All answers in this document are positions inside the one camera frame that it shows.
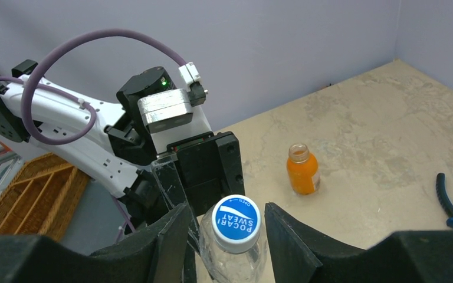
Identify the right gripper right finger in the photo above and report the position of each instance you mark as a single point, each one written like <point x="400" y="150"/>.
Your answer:
<point x="300" y="253"/>

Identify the blue handled pliers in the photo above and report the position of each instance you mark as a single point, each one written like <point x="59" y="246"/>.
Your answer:
<point x="443" y="198"/>

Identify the blue white cap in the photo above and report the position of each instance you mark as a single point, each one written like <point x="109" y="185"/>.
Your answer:
<point x="236" y="223"/>

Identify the clear bottle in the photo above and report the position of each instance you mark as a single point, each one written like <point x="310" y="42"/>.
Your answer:
<point x="227" y="267"/>

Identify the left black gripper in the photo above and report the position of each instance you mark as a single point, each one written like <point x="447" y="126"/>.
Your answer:
<point x="209" y="168"/>

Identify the orange juice bottle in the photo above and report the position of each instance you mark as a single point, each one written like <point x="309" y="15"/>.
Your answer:
<point x="303" y="170"/>

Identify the wicker tray basket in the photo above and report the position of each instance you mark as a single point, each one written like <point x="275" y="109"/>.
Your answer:
<point x="42" y="198"/>

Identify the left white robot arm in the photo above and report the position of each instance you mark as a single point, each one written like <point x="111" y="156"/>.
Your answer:
<point x="151" y="150"/>

